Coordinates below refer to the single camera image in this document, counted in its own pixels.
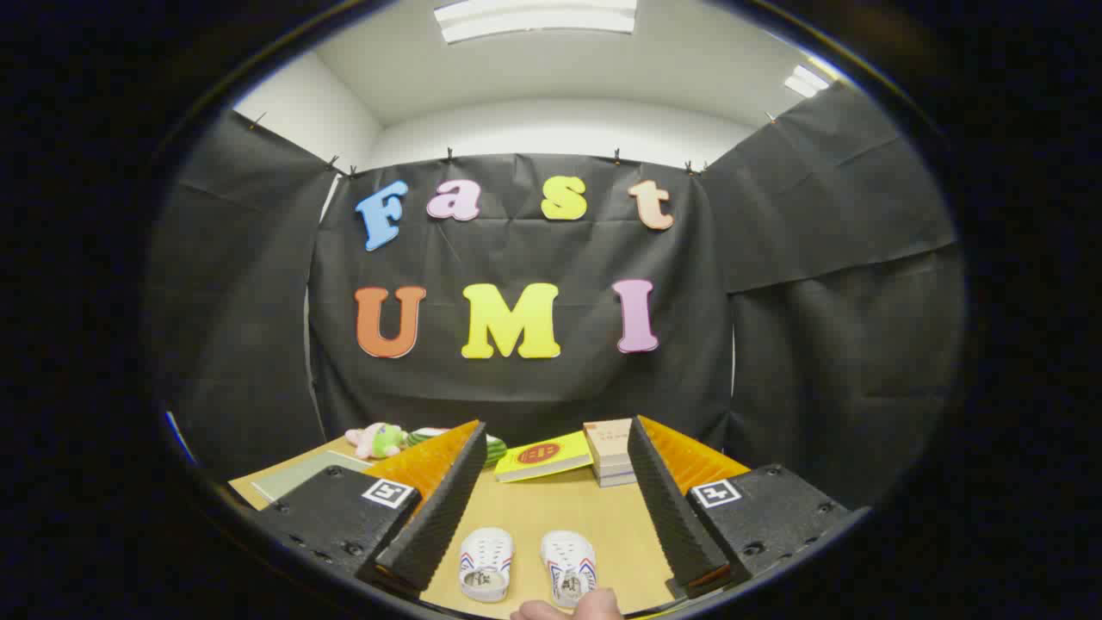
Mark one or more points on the grey blue book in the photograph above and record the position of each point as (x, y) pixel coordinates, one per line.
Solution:
(616, 480)

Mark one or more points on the white book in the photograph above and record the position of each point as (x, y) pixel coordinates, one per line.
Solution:
(613, 470)

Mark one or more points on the white striped canvas shoe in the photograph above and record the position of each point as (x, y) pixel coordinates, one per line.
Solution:
(486, 551)
(568, 555)

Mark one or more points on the yellow book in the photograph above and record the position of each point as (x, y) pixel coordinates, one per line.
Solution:
(542, 456)

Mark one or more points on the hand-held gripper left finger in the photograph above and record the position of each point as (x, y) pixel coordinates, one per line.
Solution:
(439, 508)

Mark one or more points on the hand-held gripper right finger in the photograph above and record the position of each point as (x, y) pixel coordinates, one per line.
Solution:
(671, 508)

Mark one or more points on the tan cover book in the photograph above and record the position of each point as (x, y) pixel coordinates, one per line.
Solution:
(607, 439)

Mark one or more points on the large ceiling light panel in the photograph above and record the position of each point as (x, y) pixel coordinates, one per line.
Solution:
(534, 19)

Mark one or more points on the beige fabric storage box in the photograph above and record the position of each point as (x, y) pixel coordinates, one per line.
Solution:
(297, 478)

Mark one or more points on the pink and green plush toy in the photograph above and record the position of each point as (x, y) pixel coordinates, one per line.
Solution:
(379, 441)

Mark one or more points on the watermelon slice plush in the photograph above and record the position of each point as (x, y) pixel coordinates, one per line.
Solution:
(496, 449)

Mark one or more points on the small ceiling light panel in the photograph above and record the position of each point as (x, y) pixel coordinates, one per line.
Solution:
(807, 82)

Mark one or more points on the black backdrop cloth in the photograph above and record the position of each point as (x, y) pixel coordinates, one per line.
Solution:
(516, 387)

